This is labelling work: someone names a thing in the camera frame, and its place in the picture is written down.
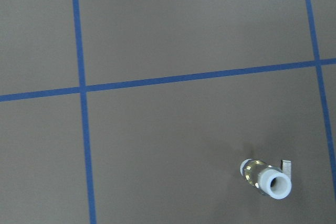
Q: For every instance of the white brass PPR valve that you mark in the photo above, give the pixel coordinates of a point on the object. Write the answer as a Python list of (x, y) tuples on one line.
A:
[(274, 182)]

